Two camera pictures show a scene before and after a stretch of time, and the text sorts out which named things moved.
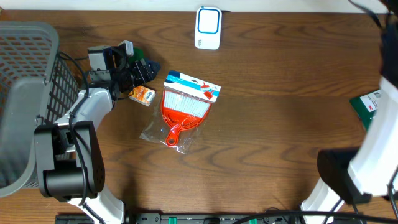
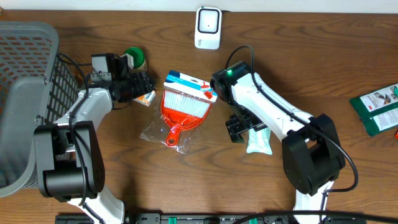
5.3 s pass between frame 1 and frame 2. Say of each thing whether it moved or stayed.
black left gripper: moved
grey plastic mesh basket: stayed
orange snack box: stayed
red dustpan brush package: stayed
